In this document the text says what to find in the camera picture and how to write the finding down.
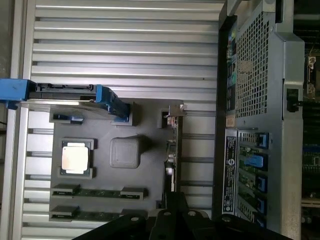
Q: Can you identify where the long blue slot clip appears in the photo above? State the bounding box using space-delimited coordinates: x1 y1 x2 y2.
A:
244 154 266 169

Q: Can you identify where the green gpu card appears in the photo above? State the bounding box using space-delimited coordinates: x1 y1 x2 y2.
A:
159 101 188 195

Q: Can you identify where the green ram stick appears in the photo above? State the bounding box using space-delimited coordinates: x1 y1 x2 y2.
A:
49 210 131 221
52 188 145 199

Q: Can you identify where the grey parts rack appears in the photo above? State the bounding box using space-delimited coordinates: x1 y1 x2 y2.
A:
48 98 185 223

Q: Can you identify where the black case label sticker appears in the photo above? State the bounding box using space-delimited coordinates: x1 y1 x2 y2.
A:
224 128 239 216

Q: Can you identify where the silver cpu chip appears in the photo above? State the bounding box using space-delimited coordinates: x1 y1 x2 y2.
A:
61 141 90 174

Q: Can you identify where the green motherboard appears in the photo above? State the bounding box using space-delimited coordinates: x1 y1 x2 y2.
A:
292 14 320 240

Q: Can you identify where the black case latch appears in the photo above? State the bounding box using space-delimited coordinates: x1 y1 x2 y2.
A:
285 88 304 114

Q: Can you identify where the disk in blue carrier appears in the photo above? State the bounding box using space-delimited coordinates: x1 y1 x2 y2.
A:
0 78 131 124

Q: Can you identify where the grey metal pc case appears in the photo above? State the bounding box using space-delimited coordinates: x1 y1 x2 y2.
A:
211 0 320 240

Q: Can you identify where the blue black wire connector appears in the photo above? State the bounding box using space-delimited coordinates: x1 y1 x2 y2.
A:
53 114 84 124

